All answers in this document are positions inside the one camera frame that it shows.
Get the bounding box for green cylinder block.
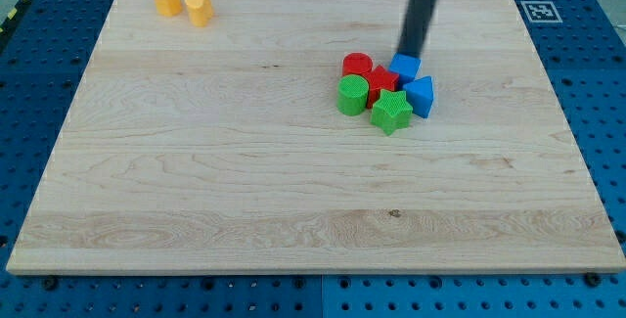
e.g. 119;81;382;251
336;74;369;116

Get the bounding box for green star block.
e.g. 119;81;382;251
370;89;413;135

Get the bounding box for red cylinder block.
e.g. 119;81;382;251
341;52;374;76

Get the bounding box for red star block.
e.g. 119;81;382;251
364;66;399;109

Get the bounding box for wooden board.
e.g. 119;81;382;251
7;0;625;276

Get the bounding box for blue triangle block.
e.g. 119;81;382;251
403;76;434;118

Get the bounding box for blue cube block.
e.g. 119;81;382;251
388;53;422;85

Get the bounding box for black pusher rod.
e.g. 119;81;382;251
396;0;437;58

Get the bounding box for white fiducial marker tag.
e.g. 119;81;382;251
520;0;562;23

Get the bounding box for yellow black hazard tape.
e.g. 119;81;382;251
1;0;33;36

